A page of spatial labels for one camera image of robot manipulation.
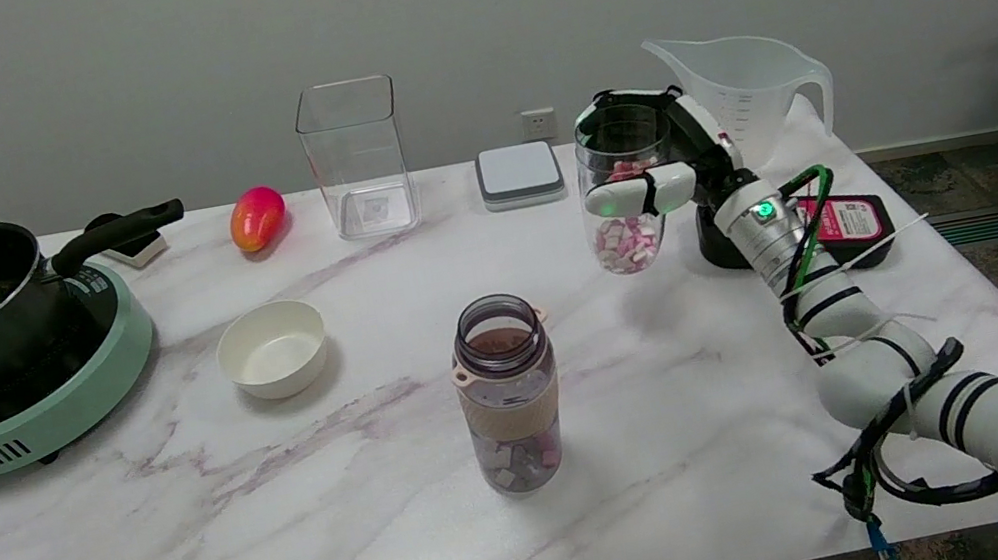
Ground small clear measuring cup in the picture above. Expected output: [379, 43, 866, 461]
[565, 96, 696, 282]

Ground clear bottle with beige band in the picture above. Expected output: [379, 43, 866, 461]
[438, 287, 579, 503]

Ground white wall socket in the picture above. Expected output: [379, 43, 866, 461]
[520, 105, 560, 144]

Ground black box with red label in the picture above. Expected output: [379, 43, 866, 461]
[692, 173, 902, 297]

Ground clear square plastic container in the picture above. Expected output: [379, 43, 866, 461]
[289, 72, 424, 248]

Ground small white black device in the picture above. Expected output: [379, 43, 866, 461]
[81, 204, 174, 278]

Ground green induction cooker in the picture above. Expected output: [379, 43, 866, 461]
[0, 251, 175, 477]

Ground red yellow mango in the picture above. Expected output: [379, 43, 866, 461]
[224, 182, 294, 257]

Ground white bowl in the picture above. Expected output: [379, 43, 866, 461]
[210, 294, 337, 409]

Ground large translucent measuring jug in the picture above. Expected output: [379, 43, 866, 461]
[641, 10, 847, 189]

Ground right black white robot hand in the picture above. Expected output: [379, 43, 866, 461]
[568, 69, 766, 256]

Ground white grey kitchen scale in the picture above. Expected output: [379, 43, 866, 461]
[473, 137, 569, 216]

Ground floor vent grille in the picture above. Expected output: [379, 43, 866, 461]
[927, 206, 998, 251]

